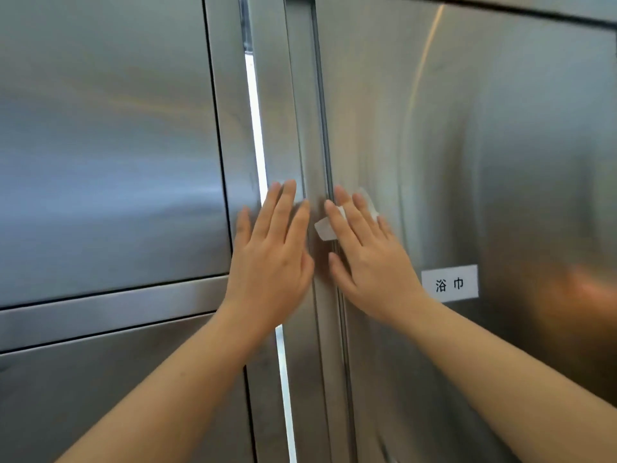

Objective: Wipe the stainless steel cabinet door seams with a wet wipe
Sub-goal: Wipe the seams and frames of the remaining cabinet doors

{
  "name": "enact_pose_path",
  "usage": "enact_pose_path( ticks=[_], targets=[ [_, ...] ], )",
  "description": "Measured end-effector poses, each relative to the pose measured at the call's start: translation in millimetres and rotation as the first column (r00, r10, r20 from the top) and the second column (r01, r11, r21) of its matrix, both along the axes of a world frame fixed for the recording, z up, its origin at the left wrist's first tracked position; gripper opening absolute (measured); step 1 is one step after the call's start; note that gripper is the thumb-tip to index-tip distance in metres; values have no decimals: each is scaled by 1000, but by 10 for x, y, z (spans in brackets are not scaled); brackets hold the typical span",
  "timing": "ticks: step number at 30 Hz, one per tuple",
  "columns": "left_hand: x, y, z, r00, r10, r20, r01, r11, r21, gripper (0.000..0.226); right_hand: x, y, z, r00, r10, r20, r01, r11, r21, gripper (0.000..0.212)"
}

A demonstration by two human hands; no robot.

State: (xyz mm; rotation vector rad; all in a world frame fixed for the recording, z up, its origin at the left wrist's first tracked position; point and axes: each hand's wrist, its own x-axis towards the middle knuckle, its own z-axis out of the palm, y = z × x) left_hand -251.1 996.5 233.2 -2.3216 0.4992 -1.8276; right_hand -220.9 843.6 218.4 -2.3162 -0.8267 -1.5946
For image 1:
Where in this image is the person's right hand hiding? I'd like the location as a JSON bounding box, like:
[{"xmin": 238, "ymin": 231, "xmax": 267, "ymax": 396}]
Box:
[{"xmin": 324, "ymin": 184, "xmax": 430, "ymax": 329}]

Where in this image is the person's left hand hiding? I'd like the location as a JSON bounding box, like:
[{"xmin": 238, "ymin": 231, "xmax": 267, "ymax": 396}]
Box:
[{"xmin": 219, "ymin": 179, "xmax": 317, "ymax": 338}]

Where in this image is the white wet wipe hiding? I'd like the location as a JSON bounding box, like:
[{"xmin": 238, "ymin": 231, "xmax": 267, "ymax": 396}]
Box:
[{"xmin": 314, "ymin": 187, "xmax": 380, "ymax": 242}]

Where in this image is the person's left forearm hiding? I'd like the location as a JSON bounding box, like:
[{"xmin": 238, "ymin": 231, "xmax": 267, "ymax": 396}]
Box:
[{"xmin": 55, "ymin": 303, "xmax": 290, "ymax": 463}]

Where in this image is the person's right forearm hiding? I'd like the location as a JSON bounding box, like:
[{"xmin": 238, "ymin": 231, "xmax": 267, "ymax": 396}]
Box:
[{"xmin": 402, "ymin": 296, "xmax": 617, "ymax": 463}]

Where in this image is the steel linen shelf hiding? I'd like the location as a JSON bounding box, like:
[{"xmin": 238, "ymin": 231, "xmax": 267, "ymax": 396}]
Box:
[{"xmin": 238, "ymin": 0, "xmax": 617, "ymax": 463}]

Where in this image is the stainless steel cabinet body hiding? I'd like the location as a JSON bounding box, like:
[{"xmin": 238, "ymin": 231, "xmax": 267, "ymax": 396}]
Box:
[{"xmin": 0, "ymin": 0, "xmax": 290, "ymax": 463}]

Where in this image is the white paper label bath towel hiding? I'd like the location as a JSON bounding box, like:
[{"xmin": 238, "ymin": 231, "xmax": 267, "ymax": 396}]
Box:
[{"xmin": 422, "ymin": 264, "xmax": 479, "ymax": 304}]

